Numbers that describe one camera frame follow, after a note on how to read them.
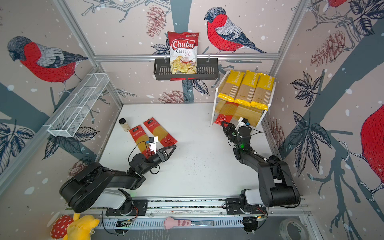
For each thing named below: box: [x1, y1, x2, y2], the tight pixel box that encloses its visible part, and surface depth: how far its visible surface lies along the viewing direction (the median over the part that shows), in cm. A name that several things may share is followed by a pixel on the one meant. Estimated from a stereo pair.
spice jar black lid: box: [118, 118, 131, 132], surface depth 102 cm
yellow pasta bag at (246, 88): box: [233, 70, 260, 107], surface depth 81 cm
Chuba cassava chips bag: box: [167, 31, 199, 81], surface depth 87 cm
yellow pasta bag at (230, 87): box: [217, 69, 245, 102], surface depth 83 cm
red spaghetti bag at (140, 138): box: [129, 124, 156, 160], surface depth 100 cm
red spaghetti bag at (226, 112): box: [214, 101, 240, 126], surface depth 93 cm
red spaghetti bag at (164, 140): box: [143, 117, 178, 148], surface depth 105 cm
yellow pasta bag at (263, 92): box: [250, 72, 276, 111], surface depth 79 cm
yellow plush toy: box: [63, 213, 100, 240], surface depth 65 cm
